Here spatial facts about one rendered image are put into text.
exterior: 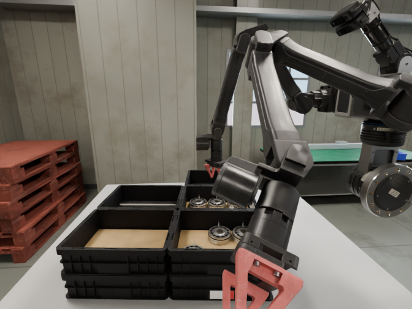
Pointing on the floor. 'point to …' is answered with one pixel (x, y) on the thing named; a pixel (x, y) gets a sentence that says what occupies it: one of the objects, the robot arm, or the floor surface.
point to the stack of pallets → (37, 193)
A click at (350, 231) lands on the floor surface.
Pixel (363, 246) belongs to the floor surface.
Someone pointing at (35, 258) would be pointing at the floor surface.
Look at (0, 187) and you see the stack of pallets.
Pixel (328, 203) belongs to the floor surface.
